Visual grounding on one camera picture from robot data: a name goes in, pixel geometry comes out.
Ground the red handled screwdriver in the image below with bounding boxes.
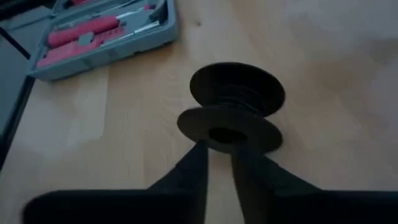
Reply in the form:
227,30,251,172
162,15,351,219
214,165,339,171
37,21,161,68

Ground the black cord spool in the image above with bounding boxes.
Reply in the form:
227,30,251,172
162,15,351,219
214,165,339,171
176,62,286,155

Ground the grey plastic tool case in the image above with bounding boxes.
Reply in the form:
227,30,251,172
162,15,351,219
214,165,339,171
27,0,178,82

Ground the black aluminium table frame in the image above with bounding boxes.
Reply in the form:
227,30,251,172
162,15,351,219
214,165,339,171
0,24,35,170

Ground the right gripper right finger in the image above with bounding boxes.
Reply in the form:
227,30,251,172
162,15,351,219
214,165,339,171
231,147,321,224

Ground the red bit holder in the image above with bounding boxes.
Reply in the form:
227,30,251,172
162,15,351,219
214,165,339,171
93,27,126,44

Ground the red handled hammer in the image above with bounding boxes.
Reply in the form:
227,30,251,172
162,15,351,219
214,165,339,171
48,3,156,48

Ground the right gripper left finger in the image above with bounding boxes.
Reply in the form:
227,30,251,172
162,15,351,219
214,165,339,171
149,141,208,224

